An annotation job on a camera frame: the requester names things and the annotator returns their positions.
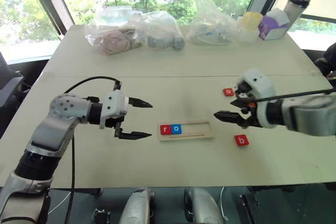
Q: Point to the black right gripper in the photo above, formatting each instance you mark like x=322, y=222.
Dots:
x=249, y=117

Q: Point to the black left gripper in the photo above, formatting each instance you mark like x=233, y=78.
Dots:
x=115, y=123

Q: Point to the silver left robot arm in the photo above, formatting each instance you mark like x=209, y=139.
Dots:
x=42, y=132

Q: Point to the red letter block o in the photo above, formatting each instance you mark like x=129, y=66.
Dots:
x=228, y=92

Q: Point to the red letter block r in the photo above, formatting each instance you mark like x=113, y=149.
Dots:
x=165, y=129

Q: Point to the red letter block b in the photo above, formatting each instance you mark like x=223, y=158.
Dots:
x=241, y=140

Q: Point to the blue letter block o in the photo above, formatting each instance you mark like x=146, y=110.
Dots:
x=176, y=129

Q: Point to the wooden letter tray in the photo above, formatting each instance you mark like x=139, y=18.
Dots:
x=195, y=130

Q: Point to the silver rounded robot leg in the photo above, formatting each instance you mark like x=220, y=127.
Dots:
x=202, y=205
x=137, y=205

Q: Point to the plastic bag with pink cloth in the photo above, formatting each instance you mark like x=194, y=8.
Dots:
x=113, y=39

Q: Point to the plastic bag with grey items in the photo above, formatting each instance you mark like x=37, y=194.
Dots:
x=162, y=37

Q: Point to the yellow and white container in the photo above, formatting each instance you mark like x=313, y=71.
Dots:
x=249, y=26

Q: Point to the tall clear plastic bag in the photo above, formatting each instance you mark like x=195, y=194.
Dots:
x=210, y=24

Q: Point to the purple and white box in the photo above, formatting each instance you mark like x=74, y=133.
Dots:
x=273, y=26

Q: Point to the black bar under table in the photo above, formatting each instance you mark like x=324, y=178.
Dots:
x=248, y=208

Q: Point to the person in dark clothing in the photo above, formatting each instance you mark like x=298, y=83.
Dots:
x=328, y=61

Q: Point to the dark office chair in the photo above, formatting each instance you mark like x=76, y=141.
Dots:
x=9, y=82

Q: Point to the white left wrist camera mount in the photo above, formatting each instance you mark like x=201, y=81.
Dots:
x=113, y=103

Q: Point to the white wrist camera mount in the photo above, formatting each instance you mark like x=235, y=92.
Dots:
x=113, y=103
x=261, y=85

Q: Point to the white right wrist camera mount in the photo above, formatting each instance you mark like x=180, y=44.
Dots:
x=261, y=85

